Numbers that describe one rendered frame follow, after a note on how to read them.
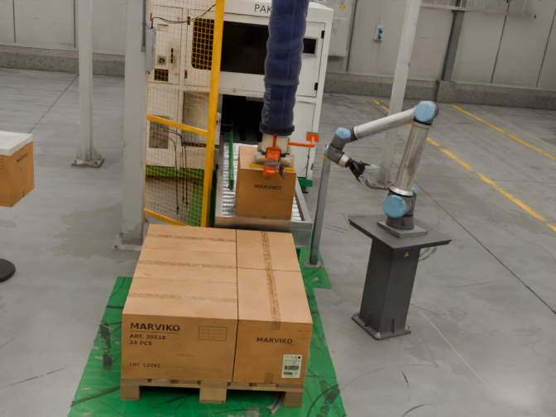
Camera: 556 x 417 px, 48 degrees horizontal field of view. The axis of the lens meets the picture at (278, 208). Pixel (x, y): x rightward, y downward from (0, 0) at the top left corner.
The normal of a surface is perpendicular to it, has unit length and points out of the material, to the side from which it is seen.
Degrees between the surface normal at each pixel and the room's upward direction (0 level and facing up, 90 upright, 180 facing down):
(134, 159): 92
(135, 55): 90
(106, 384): 0
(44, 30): 90
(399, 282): 90
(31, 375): 0
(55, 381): 0
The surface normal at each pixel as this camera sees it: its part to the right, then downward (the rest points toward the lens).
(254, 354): 0.07, 0.36
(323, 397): 0.11, -0.93
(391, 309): 0.48, 0.36
